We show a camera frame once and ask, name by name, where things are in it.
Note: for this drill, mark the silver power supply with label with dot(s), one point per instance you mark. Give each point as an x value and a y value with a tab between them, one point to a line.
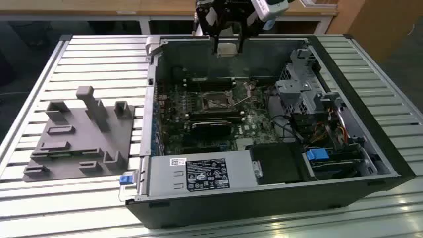
204	173

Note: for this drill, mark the black and grey PC case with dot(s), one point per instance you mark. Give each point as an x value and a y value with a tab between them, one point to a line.
230	213

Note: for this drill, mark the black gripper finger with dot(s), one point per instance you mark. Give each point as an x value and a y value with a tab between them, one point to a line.
216	44
241	42

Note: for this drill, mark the RAM slot with black clips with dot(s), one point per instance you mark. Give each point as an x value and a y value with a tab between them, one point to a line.
214	118
214	113
210	88
210	81

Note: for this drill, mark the grey parts rack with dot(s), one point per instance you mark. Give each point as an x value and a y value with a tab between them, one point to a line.
82	143

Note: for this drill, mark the black plastic shroud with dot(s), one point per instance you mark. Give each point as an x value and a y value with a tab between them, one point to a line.
280	163

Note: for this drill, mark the silver CPU plate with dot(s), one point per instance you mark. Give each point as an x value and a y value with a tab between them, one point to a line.
228	50

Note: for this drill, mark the wooden cabinet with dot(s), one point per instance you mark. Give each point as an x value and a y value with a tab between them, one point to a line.
379	24

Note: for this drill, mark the CPU socket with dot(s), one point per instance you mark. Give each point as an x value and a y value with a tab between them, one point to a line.
216	102

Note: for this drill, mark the wooden desk with white frame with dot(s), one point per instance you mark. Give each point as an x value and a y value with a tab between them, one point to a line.
98	12

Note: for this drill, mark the green motherboard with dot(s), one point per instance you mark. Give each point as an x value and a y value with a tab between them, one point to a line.
257	124

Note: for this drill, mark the RAM slot with white clips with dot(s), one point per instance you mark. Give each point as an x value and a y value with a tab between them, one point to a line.
210	84
214	115
210	79
214	120

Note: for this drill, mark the hard disk in blue carrier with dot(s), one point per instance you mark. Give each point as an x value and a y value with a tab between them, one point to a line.
316	155

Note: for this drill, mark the blue case latch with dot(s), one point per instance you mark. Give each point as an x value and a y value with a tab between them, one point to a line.
125	180

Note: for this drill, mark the black graphics card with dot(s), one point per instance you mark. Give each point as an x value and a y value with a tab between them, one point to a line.
210	129

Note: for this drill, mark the silver bracket with round hole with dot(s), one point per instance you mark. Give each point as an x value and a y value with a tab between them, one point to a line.
297	90

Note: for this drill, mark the silver chipset heatsink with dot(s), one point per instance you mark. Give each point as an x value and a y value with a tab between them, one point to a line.
245	143

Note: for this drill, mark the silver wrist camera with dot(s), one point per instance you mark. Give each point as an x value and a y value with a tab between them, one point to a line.
266	8

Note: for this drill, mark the metal drive cage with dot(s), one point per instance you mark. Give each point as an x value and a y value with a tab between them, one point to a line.
306	104

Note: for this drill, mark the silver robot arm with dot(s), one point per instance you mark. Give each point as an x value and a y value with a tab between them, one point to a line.
228	32

